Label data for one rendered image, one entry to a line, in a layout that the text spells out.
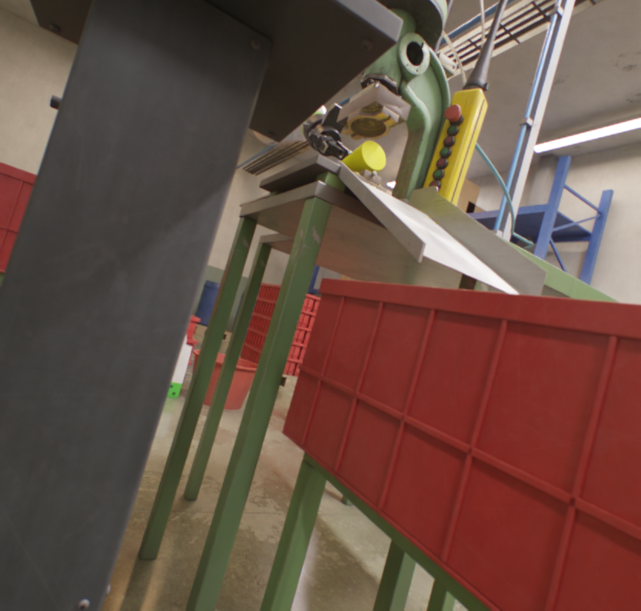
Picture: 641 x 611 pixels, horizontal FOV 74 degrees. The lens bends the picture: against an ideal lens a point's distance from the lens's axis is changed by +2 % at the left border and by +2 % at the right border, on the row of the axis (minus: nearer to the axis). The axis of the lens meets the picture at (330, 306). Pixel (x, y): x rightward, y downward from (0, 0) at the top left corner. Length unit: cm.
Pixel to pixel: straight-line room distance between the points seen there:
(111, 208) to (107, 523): 23
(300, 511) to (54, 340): 39
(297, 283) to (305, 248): 7
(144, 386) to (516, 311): 29
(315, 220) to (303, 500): 48
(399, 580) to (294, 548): 34
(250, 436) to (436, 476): 48
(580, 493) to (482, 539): 8
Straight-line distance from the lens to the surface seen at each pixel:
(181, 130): 35
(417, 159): 113
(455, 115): 116
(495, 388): 36
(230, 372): 155
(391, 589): 94
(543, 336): 35
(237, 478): 84
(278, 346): 79
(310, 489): 60
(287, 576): 65
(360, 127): 114
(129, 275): 34
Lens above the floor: 69
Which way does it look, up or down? 3 degrees up
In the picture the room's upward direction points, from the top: 16 degrees clockwise
